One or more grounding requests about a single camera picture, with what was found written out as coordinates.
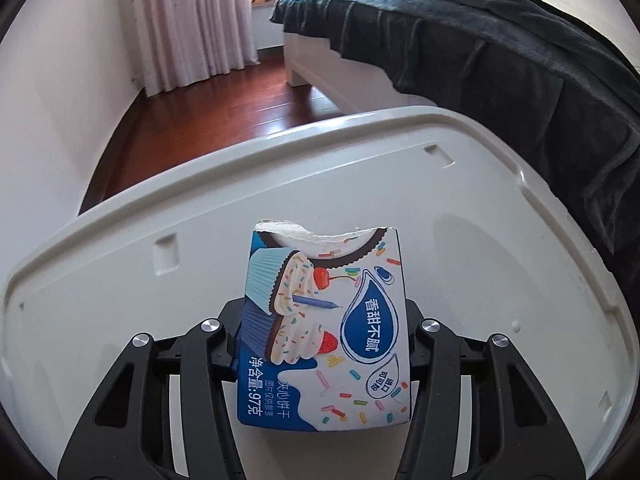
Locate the pink patterned curtain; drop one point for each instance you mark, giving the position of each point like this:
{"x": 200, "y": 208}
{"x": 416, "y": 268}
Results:
{"x": 190, "y": 20}

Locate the bed with dark blanket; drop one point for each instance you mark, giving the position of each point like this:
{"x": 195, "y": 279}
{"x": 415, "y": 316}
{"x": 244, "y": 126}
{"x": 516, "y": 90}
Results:
{"x": 500, "y": 50}

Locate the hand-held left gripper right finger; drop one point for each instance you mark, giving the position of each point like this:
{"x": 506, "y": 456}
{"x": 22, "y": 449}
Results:
{"x": 430, "y": 350}

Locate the white plastic bin lid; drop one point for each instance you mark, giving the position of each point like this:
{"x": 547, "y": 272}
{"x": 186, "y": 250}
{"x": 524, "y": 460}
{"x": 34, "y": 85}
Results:
{"x": 450, "y": 200}

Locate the white bed frame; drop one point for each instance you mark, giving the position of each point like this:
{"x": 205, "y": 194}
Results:
{"x": 325, "y": 67}

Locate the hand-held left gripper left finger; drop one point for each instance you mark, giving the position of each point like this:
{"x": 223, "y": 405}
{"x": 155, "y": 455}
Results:
{"x": 215, "y": 345}

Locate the blue and white biscuit box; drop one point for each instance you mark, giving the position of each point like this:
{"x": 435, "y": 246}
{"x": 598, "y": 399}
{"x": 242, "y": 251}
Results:
{"x": 325, "y": 335}

